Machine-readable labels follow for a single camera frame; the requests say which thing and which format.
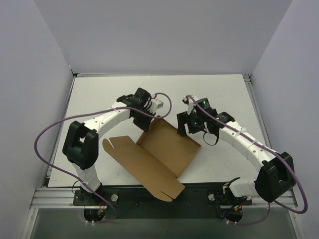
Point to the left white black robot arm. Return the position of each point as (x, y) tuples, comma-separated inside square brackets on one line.
[(81, 146)]

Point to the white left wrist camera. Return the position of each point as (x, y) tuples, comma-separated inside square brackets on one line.
[(154, 105)]

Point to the brown cardboard box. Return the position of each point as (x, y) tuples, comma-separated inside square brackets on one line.
[(156, 159)]

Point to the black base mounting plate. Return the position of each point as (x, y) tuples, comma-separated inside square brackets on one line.
[(196, 201)]

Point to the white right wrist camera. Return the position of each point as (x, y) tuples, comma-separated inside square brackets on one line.
[(189, 101)]

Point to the aluminium frame rail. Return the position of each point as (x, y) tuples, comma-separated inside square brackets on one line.
[(52, 198)]

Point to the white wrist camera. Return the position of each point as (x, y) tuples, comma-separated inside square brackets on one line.
[(189, 101), (154, 105)]

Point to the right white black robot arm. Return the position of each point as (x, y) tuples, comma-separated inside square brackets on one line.
[(274, 170)]

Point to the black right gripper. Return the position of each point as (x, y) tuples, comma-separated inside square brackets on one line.
[(183, 123)]

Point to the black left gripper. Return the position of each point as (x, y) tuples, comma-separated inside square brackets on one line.
[(142, 122)]

